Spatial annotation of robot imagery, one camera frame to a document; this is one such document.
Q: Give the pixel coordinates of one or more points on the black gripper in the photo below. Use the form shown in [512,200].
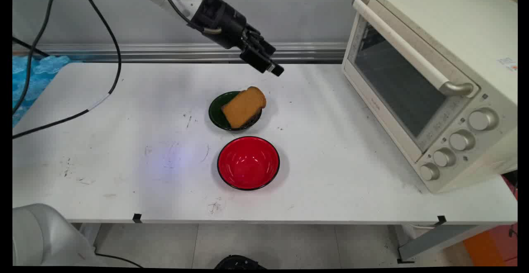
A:
[219,19]

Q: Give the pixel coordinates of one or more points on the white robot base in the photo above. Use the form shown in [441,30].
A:
[41,236]

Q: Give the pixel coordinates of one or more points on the brown toast slice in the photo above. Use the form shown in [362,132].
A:
[243,108]

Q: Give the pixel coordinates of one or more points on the dark green bowl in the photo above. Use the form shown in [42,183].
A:
[215,114]

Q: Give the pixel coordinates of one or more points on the red bowl with black rim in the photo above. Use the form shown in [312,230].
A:
[248,163]

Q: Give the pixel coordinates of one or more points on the cream toaster oven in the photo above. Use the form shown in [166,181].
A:
[454,25]

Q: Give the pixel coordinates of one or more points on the smallest silver oven knob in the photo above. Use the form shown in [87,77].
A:
[429,171]

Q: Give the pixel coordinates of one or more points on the black round floor object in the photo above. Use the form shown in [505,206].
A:
[239,262]

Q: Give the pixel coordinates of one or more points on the largest silver oven knob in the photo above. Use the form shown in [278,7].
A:
[482,119]

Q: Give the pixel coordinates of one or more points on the blue plastic sheet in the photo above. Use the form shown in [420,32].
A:
[25,79]

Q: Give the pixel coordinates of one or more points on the white table leg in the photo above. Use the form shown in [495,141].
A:
[91,233]

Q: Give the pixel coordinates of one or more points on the oven warning sticker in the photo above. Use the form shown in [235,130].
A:
[507,64]

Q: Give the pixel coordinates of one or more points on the grey table brace bar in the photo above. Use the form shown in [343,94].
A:
[438,242]

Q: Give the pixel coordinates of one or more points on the orange box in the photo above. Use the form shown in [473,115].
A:
[492,248]

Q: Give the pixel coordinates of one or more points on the aluminium rail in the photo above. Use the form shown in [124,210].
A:
[165,53]

